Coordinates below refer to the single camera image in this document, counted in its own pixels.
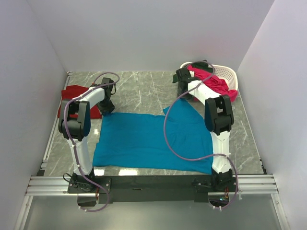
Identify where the aluminium frame rail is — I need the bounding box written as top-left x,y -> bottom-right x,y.
25,174 -> 279,196

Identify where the pink t shirt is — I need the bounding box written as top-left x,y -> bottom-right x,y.
187,65 -> 238,104

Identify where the folded red t shirt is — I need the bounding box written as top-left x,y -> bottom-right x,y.
61,85 -> 102,119

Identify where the blue t shirt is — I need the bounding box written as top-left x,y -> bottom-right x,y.
93,99 -> 213,174

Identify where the white perforated laundry basket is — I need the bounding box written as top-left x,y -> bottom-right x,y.
177,60 -> 238,102

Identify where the dark green t shirt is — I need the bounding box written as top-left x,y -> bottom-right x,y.
172,59 -> 214,84

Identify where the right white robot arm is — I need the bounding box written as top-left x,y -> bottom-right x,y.
176,68 -> 235,191

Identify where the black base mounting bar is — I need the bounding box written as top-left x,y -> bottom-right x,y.
68,175 -> 236,204

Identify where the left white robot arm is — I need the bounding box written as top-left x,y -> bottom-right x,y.
58,77 -> 116,193

